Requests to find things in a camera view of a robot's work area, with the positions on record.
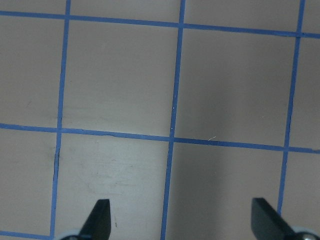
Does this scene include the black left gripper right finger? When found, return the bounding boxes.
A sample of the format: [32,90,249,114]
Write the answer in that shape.
[250,197,320,240]

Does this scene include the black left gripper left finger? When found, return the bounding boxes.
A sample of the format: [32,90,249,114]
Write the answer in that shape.
[58,199,112,240]

